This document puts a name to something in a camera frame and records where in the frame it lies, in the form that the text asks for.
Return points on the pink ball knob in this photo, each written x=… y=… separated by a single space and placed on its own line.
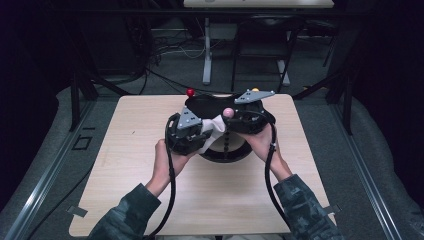
x=228 y=112

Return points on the black metal stand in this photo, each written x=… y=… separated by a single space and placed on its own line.
x=75 y=100
x=347 y=100

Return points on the white background table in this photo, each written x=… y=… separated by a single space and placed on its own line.
x=258 y=3

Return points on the person's right hand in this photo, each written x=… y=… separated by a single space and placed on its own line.
x=266 y=146

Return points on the person's left hand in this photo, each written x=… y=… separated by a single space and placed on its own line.
x=165 y=168

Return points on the red ball knob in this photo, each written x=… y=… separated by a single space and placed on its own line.
x=190 y=92

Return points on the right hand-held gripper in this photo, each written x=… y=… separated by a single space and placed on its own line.
x=253 y=120

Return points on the yellow ball knob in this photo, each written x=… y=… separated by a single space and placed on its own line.
x=255 y=89

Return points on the white table leg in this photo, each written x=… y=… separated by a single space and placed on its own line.
x=284 y=73
x=207 y=50

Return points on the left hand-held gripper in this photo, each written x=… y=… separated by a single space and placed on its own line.
x=186 y=136

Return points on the metal floor rail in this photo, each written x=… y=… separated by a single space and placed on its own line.
x=366 y=181
x=43 y=181

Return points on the grey tape strip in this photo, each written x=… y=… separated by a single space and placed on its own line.
x=77 y=211
x=335 y=209

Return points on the grey cleaning cloth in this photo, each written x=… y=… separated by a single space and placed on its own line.
x=213 y=128

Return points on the black wavy tray stand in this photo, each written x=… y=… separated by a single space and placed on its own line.
x=213 y=105

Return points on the black chair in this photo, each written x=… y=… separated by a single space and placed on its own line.
x=266 y=20

